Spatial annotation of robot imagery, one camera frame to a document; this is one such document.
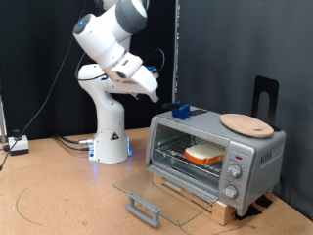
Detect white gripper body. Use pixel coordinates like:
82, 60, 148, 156
107, 53, 159, 95

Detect white bread slice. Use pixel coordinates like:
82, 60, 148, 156
183, 141, 227, 165

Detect glass oven door with handle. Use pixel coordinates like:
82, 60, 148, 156
112, 164, 220, 229

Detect large silver oven knob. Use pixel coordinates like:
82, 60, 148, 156
227, 163, 244, 179

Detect small silver oven knob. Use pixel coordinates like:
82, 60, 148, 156
222, 184, 239, 200

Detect silver toaster oven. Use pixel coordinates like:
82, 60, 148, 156
145, 105, 288, 217

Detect vertical metal pole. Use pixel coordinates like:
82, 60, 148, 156
171, 0, 182, 105

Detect round wooden cutting board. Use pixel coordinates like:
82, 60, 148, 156
219, 113, 276, 139

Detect black metal bookend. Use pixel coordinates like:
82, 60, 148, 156
251, 75, 281, 132

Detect grey backdrop curtain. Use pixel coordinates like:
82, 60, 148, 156
177, 0, 313, 223

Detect black backdrop curtain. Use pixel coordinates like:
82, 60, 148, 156
0, 0, 179, 142

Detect white emergency stop box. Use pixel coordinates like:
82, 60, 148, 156
8, 129, 29, 157

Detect light wooden block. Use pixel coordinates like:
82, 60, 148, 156
153, 172, 237, 227

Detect black foam pad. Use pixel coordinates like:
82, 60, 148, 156
234, 204, 263, 221
255, 194, 274, 209

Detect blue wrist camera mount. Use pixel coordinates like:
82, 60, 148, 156
146, 65, 160, 80

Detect metal wire oven rack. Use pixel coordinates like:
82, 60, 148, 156
153, 134, 227, 179

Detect black cable with silver connector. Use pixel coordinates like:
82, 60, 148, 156
53, 132, 96, 146

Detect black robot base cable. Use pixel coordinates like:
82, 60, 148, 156
56, 136, 92, 152

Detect black hanging cable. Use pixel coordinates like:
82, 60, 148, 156
0, 0, 90, 171

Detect metal frame leg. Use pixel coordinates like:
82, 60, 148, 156
0, 94, 7, 145

